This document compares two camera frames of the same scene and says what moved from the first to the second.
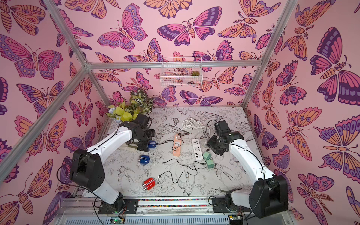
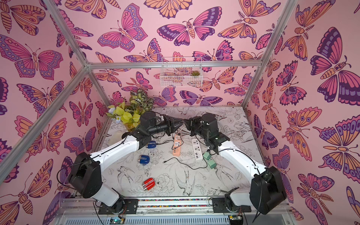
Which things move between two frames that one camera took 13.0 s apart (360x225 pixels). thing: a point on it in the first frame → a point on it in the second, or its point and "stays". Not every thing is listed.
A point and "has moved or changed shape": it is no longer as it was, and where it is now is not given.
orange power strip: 177,143 stays
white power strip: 197,149 stays
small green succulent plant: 195,73 stays
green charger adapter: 210,164 stays
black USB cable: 195,169 has moved or changed shape
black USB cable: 179,134 stays
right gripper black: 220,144 → 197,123
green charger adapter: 207,155 stays
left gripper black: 151,132 → 170,124
